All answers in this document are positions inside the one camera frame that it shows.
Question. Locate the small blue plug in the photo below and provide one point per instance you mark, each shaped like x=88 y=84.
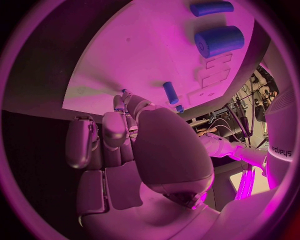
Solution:
x=179 y=108

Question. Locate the small blue peg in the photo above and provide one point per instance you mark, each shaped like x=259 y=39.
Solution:
x=124 y=90

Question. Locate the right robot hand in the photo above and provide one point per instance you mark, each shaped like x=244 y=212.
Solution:
x=168 y=150

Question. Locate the glowing light bar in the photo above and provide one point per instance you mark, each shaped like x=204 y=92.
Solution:
x=245 y=185

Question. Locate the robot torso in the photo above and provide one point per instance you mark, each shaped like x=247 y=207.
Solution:
x=281 y=131

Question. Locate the fat blue cylinder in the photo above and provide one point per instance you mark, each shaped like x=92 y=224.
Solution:
x=222 y=41

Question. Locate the long blue cylinder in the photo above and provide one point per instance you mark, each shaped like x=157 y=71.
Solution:
x=211 y=8

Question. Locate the white task board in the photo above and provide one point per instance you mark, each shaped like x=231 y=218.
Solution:
x=145 y=56

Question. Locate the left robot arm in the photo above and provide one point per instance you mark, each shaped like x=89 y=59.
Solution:
x=222 y=147

